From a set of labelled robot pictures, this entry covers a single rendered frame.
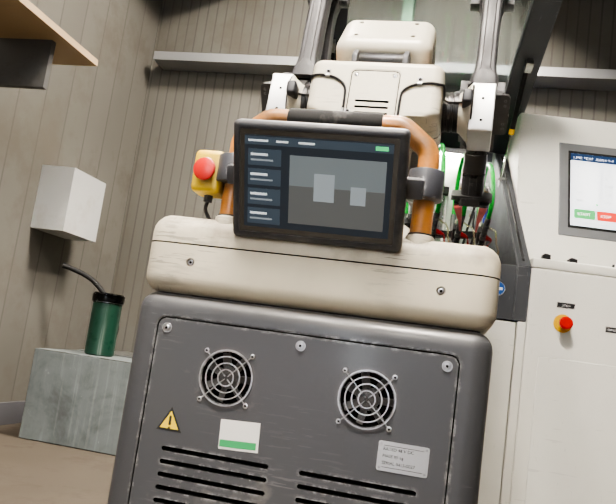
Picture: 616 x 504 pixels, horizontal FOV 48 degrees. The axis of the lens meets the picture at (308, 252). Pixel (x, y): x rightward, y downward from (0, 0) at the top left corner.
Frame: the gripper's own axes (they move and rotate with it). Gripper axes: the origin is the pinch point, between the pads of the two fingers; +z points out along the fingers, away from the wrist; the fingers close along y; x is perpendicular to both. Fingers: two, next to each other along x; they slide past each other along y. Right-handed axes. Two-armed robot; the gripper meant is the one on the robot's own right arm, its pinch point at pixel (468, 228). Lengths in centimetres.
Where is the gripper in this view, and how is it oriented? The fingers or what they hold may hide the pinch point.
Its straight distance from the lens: 183.9
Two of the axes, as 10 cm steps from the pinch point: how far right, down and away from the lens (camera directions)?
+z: -0.3, 9.5, 3.1
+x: -2.5, 3.0, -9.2
